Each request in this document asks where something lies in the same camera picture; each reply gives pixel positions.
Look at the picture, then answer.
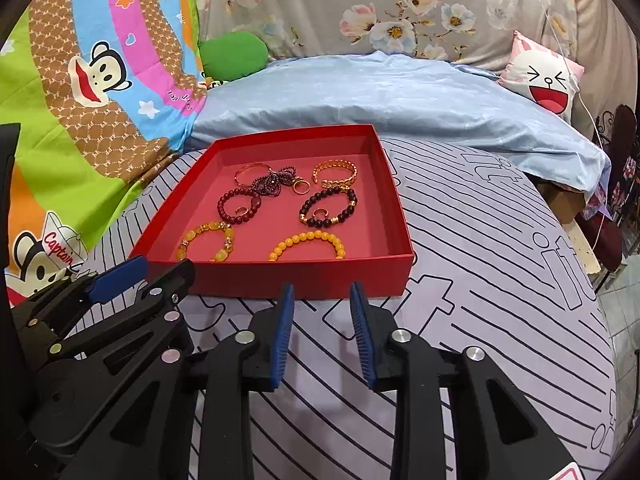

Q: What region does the cardboard box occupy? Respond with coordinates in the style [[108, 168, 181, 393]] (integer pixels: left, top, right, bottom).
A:
[[537, 174, 587, 224]]

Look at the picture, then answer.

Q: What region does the red bead bracelet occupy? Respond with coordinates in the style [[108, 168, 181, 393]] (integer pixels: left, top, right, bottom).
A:
[[216, 187, 274, 224]]

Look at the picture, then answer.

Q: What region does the translucent yellow bead bracelet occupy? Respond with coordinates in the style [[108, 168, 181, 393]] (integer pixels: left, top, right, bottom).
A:
[[178, 220, 236, 264]]

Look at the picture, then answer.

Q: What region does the green pillow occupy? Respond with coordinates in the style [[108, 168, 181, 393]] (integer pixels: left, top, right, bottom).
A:
[[198, 31, 270, 83]]

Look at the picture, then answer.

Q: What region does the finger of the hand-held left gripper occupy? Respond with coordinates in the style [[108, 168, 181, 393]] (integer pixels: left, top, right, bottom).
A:
[[14, 255, 150, 342], [49, 261, 196, 422]]

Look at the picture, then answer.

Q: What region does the lilac striped bed sheet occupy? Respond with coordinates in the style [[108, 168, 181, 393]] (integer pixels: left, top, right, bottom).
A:
[[75, 137, 619, 480]]

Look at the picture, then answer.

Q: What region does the monkey print blanket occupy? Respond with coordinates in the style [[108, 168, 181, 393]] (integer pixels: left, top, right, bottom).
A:
[[0, 0, 209, 307]]

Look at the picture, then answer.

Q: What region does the dark metal chair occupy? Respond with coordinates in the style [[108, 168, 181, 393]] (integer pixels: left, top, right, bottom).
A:
[[592, 103, 640, 277]]

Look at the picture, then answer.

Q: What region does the gold chain bracelet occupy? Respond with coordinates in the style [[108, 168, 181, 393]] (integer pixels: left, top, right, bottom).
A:
[[312, 159, 359, 189]]

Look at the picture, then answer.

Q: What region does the purple bead knot bracelet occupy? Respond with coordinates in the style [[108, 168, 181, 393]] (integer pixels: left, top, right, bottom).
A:
[[252, 164, 296, 196]]

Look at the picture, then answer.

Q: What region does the light blue quilt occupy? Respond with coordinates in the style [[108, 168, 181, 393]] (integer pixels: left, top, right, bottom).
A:
[[189, 50, 609, 197]]

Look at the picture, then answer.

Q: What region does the white stool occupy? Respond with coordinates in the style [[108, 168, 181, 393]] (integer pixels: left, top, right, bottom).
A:
[[567, 219, 602, 277]]

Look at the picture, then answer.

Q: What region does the purple patterned cloth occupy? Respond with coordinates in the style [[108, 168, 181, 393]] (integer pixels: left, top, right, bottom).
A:
[[589, 179, 617, 222]]

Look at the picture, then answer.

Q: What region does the dark brown bead bracelet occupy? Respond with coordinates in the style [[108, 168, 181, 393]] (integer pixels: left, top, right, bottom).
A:
[[298, 187, 359, 226]]

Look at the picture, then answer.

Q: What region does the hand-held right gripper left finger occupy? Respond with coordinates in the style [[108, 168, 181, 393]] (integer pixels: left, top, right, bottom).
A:
[[60, 283, 296, 480]]

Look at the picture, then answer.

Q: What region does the red tray box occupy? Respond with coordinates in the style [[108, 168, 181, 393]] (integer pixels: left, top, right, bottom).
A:
[[128, 123, 415, 299]]

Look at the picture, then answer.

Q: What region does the thin gold bangle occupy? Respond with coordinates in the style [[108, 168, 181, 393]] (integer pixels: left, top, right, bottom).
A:
[[234, 162, 274, 186]]

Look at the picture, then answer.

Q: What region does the cat face pillow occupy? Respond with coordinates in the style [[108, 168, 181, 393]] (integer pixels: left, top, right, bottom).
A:
[[497, 29, 586, 124]]

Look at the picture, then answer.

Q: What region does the opaque yellow bead bracelet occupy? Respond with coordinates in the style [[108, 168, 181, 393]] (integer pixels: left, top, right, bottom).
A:
[[268, 229, 347, 263]]

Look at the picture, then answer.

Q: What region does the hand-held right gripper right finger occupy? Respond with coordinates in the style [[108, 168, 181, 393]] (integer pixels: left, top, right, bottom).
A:
[[349, 281, 572, 480]]

